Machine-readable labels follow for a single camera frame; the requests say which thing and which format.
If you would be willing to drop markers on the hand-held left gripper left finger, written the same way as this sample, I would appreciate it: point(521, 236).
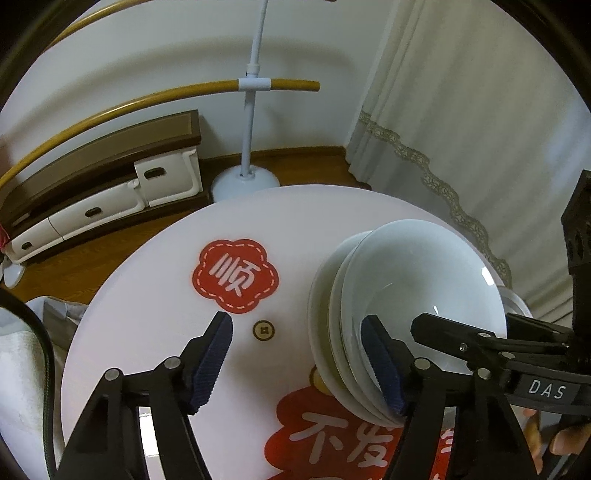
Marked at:
point(214, 364)

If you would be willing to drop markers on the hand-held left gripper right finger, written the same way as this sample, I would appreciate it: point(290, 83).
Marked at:
point(381, 364)

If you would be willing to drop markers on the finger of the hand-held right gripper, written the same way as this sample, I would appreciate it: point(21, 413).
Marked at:
point(443, 334)
point(538, 330)

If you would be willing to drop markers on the large gray-rimmed white plate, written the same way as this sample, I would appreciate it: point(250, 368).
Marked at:
point(512, 302)

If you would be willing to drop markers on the white bowl with gray band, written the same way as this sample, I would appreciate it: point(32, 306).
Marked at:
point(338, 318)
point(429, 277)
point(318, 314)

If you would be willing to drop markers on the person's right hand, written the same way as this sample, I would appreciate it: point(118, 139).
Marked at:
point(572, 441)

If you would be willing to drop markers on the white bedding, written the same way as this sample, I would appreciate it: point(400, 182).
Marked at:
point(18, 369)

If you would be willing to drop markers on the white lace-trimmed curtain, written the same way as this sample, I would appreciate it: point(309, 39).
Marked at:
point(461, 115)

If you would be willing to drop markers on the white plastic object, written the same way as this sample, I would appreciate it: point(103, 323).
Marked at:
point(11, 276)

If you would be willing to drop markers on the brown cabinet with white drawers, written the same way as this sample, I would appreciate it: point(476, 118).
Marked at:
point(69, 175)

